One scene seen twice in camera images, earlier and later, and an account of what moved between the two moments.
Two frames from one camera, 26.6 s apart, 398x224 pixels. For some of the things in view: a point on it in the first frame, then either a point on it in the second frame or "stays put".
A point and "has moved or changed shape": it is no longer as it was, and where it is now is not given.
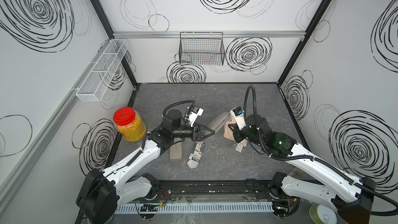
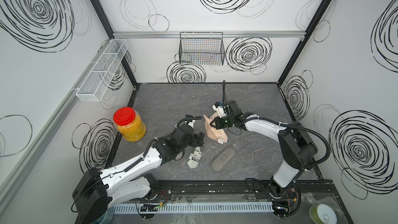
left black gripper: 196,132 to 196,143
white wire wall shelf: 93,87 stays put
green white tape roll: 321,214 stays put
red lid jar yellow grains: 129,123 stays put
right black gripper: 236,136 to 217,124
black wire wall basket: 201,49 stays put
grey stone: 218,122 has moved or changed shape
